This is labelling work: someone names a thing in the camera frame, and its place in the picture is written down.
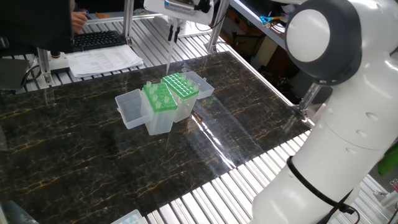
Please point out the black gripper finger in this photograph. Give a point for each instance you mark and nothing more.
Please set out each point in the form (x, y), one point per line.
(176, 34)
(170, 32)

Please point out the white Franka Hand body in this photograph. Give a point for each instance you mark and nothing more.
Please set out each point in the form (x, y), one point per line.
(152, 4)

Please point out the clear tip box green rack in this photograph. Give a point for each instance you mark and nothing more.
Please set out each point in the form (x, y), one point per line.
(160, 123)
(183, 112)

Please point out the bare person hand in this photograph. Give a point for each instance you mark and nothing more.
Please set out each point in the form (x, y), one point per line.
(77, 21)

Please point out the small orange object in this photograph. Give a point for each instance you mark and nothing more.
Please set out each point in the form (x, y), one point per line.
(102, 15)

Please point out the black keyboard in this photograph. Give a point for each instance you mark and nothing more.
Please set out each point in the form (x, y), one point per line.
(96, 40)

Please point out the white paper stack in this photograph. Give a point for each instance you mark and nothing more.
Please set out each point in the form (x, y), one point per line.
(99, 60)

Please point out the beige cardboard panel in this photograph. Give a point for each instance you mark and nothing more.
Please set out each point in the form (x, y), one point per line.
(265, 51)

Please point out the blue yellow small tool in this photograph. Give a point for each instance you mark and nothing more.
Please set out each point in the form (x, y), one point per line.
(266, 20)

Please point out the white stand base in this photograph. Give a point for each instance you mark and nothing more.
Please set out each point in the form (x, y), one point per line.
(60, 63)

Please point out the black computer monitor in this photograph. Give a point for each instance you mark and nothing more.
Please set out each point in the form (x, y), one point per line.
(31, 25)

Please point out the diagonal aluminium strut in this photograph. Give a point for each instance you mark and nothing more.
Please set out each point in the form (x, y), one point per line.
(309, 99)

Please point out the black flat box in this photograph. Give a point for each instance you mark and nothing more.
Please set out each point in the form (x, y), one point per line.
(12, 74)

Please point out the black marble pattern board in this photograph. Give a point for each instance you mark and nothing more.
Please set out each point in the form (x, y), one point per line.
(93, 174)

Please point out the clear tip box blue rack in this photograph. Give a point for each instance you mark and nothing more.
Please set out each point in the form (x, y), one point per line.
(129, 219)

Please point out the grey rounded object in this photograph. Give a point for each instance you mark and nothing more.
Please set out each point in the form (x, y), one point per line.
(15, 216)

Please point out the green flat object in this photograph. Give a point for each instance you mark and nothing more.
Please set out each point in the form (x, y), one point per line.
(388, 161)

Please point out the tall aluminium frame post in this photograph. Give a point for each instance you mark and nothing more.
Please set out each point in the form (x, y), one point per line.
(128, 18)

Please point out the grey metal shelf rail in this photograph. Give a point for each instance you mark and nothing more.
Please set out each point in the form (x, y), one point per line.
(258, 21)

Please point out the short aluminium frame post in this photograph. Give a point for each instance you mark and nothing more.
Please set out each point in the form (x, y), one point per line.
(44, 65)

